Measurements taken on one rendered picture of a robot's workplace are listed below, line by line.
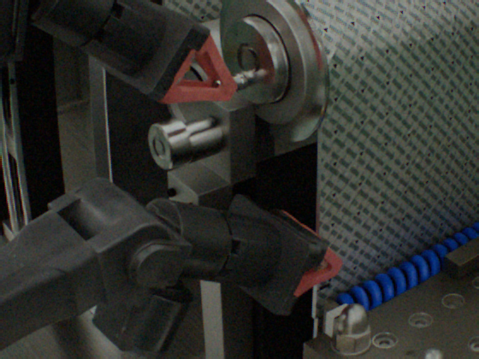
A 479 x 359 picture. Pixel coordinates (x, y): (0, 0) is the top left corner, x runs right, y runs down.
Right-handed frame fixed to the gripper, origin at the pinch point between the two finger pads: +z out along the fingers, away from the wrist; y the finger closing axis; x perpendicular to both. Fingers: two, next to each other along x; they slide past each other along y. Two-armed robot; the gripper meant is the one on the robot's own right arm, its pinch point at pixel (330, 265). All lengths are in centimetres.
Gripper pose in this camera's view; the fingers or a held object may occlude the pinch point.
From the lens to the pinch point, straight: 91.3
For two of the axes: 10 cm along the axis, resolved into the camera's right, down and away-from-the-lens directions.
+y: 5.7, 4.0, -7.2
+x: 3.9, -9.0, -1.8
